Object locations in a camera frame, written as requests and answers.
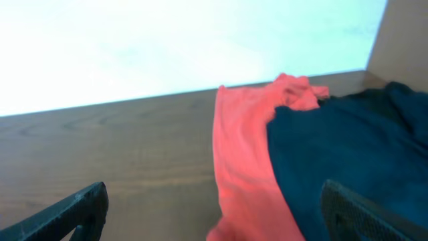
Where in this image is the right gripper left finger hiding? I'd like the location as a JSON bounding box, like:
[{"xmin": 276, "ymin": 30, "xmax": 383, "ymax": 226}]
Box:
[{"xmin": 1, "ymin": 182, "xmax": 109, "ymax": 241}]

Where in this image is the red orange shirt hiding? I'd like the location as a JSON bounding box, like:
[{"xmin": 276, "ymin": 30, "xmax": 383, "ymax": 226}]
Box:
[{"xmin": 207, "ymin": 74, "xmax": 330, "ymax": 241}]

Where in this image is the dark navy garment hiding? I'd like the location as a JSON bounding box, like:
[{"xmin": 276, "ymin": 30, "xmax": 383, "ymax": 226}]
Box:
[{"xmin": 267, "ymin": 82, "xmax": 427, "ymax": 240}]

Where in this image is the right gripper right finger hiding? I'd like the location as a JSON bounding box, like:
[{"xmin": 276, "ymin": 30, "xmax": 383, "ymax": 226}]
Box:
[{"xmin": 320, "ymin": 179, "xmax": 427, "ymax": 241}]

